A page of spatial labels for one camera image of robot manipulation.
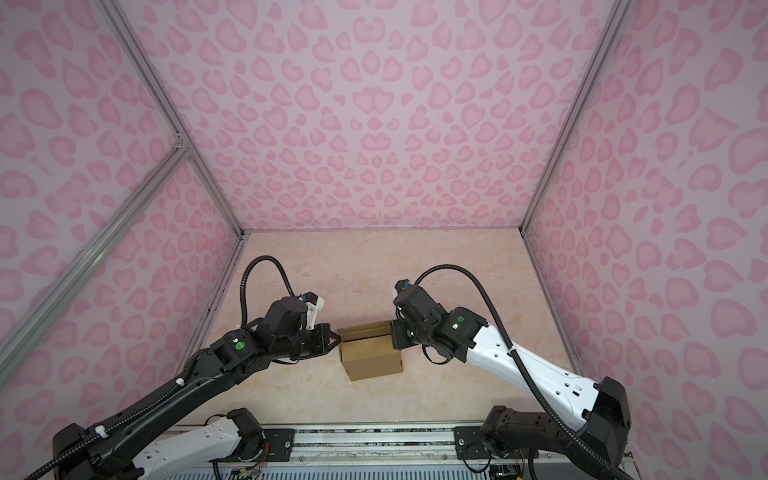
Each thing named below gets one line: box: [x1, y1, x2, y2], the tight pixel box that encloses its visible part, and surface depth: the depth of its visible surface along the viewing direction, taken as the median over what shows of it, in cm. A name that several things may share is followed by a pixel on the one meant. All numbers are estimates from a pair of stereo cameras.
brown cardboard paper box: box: [337, 321, 404, 381], surface depth 76 cm
